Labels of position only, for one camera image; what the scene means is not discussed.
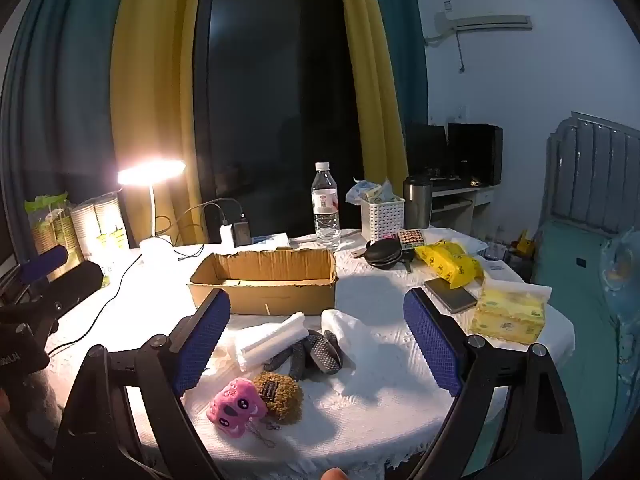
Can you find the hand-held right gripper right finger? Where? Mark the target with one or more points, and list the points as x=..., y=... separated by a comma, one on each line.
x=432, y=345

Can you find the blue printed plastic cover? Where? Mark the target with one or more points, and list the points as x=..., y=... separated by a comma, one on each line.
x=620, y=285

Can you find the white blue flat box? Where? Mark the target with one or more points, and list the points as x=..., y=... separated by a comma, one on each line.
x=270, y=241

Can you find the dark phone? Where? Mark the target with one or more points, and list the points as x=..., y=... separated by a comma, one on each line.
x=450, y=295

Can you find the white desk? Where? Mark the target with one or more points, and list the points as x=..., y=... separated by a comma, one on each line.
x=460, y=205

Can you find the green paper cup bag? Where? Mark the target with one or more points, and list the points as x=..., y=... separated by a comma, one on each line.
x=50, y=230

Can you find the white desk lamp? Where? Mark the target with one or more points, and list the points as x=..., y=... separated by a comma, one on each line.
x=157, y=257

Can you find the pink plush toy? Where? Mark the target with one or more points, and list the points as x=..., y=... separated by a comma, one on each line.
x=235, y=407

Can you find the black round case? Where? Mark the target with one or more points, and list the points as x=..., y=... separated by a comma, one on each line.
x=387, y=255

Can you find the person's left forearm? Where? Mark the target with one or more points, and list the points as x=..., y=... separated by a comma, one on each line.
x=32, y=410

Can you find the grey padded headboard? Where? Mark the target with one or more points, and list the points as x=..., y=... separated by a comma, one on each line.
x=590, y=170

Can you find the white cotton ball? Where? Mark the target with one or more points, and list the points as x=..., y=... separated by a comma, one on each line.
x=355, y=335

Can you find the yellow wipes packet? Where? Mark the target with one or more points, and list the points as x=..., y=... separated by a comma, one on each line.
x=450, y=262

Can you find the brown cardboard box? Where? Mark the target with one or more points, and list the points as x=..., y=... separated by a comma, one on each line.
x=280, y=297

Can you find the person's right hand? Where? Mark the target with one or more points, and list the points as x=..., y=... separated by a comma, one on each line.
x=332, y=474

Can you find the yellow curtain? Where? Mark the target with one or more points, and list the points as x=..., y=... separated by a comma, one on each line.
x=372, y=85
x=155, y=85

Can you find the dark window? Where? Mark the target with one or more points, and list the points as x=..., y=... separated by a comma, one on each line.
x=280, y=85

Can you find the white air conditioner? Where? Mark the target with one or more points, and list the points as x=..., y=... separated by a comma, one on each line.
x=480, y=22

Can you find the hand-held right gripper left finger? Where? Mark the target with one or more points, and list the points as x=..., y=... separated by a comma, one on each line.
x=200, y=345

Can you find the small patterned box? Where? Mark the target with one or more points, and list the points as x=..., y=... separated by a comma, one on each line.
x=411, y=239

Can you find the grey dotted glove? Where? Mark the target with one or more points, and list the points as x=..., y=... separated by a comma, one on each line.
x=292, y=360
x=322, y=352

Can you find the teal curtain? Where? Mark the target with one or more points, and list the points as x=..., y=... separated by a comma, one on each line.
x=405, y=35
x=60, y=100

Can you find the black power adapter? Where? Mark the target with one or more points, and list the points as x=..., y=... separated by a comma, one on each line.
x=242, y=232

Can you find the black monitor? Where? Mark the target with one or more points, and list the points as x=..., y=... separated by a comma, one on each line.
x=425, y=147
x=475, y=152

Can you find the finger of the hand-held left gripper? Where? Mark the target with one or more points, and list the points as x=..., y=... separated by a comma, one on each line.
x=45, y=262
x=75, y=277

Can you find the white charger plug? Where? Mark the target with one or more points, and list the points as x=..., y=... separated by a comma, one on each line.
x=227, y=236

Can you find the white plastic basket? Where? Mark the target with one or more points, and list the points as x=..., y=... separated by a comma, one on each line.
x=382, y=220

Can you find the stack of paper cups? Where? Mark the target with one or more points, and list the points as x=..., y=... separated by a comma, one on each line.
x=102, y=225

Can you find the clear plastic water bottle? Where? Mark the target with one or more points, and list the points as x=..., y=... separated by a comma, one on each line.
x=326, y=210

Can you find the brown plush toy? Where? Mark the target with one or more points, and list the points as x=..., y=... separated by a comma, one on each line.
x=280, y=395

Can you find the steel thermos cup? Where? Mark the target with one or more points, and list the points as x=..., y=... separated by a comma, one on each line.
x=417, y=205

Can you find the white towel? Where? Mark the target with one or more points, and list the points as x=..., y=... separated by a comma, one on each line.
x=265, y=340

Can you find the yellow tissue pack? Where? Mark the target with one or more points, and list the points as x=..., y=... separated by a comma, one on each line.
x=510, y=315

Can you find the blue white plastic packet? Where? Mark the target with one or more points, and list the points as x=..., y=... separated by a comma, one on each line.
x=361, y=191

